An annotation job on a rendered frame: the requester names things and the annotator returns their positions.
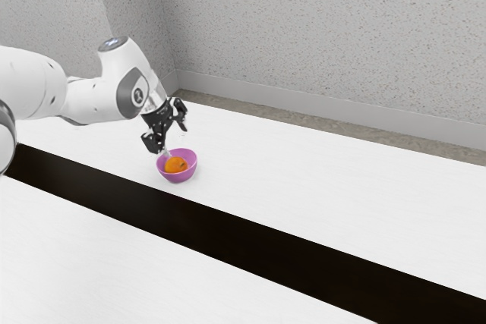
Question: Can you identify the orange fruit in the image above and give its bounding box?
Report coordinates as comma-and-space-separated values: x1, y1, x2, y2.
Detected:
164, 156, 189, 174

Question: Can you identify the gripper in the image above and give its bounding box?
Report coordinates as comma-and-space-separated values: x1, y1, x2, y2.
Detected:
140, 97, 189, 156

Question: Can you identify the pink bowl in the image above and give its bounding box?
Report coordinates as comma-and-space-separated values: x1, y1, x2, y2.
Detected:
156, 147, 199, 184

